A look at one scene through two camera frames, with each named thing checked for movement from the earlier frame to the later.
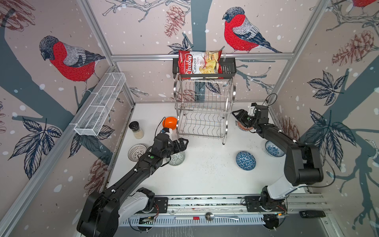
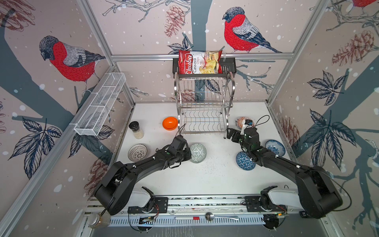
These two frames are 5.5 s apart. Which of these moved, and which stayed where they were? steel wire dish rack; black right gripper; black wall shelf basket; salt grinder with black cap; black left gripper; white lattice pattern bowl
Moved: black left gripper; black right gripper
Stayed: black wall shelf basket; steel wire dish rack; white lattice pattern bowl; salt grinder with black cap
